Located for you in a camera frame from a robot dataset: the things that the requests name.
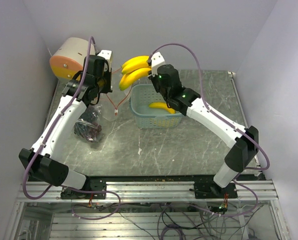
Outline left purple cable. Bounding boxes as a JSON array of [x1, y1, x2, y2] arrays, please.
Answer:
[[22, 36, 98, 200]]

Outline white cylinder orange lid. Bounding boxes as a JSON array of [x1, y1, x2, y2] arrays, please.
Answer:
[[49, 37, 88, 83]]

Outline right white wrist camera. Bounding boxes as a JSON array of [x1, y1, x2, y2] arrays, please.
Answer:
[[147, 52, 165, 77]]

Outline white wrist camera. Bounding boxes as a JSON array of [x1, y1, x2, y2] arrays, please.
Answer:
[[98, 50, 113, 68], [147, 52, 165, 77]]

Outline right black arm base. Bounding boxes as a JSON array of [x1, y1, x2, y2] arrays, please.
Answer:
[[189, 180, 238, 199]]

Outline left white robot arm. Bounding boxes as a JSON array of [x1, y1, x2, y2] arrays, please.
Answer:
[[19, 50, 112, 199]]

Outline clear zip bag orange zipper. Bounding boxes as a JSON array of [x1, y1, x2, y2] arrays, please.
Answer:
[[73, 104, 105, 144]]

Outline aluminium frame rail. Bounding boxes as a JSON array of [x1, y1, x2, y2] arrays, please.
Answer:
[[16, 180, 279, 203]]

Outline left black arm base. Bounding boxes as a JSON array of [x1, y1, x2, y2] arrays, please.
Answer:
[[60, 176, 107, 200]]

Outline loose wires below table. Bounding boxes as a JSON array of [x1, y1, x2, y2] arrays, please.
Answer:
[[71, 192, 264, 240]]

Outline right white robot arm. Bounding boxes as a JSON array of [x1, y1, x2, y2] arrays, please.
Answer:
[[149, 64, 259, 198]]

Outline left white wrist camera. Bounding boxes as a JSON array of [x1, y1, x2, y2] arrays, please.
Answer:
[[98, 50, 113, 68]]

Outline yellow banana bunch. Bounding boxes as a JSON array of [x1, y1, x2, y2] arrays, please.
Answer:
[[119, 55, 151, 91]]

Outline light blue plastic basket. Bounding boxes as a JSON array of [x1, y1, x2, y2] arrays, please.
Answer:
[[129, 84, 183, 129]]

